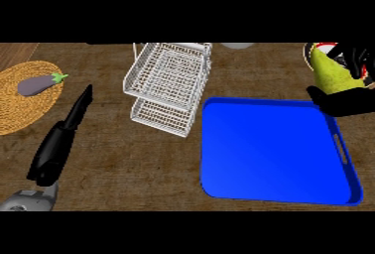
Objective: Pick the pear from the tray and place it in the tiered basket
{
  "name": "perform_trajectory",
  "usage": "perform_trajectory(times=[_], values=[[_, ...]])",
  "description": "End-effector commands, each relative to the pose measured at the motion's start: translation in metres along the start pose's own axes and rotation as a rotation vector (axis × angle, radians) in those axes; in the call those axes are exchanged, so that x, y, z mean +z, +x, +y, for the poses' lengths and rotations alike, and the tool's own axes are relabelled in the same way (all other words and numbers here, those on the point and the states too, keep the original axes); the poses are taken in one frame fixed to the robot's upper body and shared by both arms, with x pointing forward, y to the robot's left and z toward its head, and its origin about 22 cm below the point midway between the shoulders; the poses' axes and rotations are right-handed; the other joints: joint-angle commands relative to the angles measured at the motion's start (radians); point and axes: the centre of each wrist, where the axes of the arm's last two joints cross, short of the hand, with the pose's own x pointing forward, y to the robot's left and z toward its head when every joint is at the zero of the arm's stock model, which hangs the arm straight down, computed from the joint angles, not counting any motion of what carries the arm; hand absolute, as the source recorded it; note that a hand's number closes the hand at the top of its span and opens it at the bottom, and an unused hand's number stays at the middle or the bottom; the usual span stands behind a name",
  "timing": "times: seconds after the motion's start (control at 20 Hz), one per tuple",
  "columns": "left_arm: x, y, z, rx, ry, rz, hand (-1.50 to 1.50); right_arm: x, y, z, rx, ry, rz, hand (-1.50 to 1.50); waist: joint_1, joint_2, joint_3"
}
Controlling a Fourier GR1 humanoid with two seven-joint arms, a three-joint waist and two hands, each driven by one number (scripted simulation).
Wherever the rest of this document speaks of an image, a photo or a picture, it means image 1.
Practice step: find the pale grey object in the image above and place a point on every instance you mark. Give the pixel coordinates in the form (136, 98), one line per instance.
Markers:
(237, 45)

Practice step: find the red rimmed round object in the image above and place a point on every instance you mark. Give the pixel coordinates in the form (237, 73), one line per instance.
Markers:
(318, 46)

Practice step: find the round woven wicker placemat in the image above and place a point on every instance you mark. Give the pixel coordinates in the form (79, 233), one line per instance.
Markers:
(20, 109)

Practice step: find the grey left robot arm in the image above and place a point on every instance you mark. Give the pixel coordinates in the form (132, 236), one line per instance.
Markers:
(30, 201)

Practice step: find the yellow-green pear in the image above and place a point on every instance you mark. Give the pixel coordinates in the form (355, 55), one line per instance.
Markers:
(331, 77)

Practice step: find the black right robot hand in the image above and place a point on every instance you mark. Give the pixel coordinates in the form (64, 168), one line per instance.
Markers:
(349, 102)

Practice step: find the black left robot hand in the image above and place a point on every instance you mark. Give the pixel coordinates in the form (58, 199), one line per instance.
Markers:
(55, 149)

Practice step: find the purple eggplant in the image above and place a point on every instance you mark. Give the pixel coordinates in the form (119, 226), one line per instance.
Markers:
(38, 85)

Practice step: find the blue plastic tray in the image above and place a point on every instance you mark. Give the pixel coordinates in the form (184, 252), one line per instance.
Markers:
(274, 150)

